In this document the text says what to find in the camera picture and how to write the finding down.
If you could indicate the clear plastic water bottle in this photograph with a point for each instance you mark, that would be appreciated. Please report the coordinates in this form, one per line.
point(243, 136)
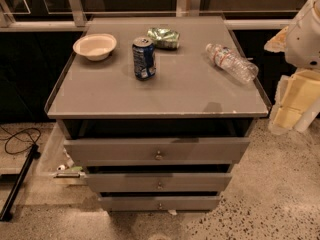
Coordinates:
point(240, 68)

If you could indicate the grey top drawer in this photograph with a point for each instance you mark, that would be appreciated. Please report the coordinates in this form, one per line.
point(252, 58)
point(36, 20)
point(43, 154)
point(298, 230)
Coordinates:
point(156, 151)

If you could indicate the blue soda can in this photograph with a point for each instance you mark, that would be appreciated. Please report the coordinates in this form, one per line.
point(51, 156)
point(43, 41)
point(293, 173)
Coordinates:
point(144, 58)

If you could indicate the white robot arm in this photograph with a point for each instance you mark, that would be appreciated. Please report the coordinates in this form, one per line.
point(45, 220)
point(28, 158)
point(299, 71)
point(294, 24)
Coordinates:
point(303, 38)

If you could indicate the black metal floor bar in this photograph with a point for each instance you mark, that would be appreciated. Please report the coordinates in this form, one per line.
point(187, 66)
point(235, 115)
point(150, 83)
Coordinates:
point(34, 154)

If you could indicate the grey bottom drawer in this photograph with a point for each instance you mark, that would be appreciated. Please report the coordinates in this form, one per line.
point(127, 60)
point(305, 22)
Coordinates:
point(159, 203)

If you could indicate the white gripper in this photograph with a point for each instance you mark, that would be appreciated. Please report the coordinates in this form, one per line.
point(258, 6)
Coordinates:
point(304, 39)

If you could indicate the grey middle drawer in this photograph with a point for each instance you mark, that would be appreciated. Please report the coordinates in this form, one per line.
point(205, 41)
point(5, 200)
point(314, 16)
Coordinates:
point(158, 182)

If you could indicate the grey drawer cabinet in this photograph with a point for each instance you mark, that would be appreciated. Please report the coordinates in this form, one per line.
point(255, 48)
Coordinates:
point(187, 97)

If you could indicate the green crumpled chip bag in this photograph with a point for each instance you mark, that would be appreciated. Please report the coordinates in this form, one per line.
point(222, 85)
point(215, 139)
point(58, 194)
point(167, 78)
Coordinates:
point(164, 38)

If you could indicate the metal window railing frame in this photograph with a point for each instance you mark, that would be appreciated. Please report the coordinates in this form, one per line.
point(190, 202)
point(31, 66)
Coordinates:
point(80, 11)

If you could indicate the white paper bowl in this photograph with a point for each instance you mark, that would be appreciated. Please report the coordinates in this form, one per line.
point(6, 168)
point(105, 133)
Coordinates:
point(95, 47)

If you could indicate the grey drawer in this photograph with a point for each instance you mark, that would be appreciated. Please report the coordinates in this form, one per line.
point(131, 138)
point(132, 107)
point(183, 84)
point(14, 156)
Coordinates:
point(159, 203)
point(156, 151)
point(158, 182)

